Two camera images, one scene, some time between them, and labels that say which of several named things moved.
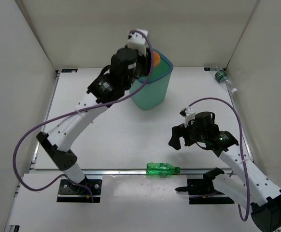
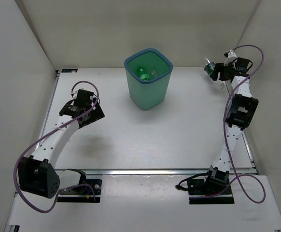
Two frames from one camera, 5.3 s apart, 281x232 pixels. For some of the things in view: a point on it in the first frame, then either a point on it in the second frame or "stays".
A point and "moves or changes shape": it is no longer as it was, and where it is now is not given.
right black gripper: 180,131 → 221,68
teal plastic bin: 154,93 stays
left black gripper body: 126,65 → 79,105
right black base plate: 203,191 stays
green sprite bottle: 163,169 moves or changes shape
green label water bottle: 221,77 moves or changes shape
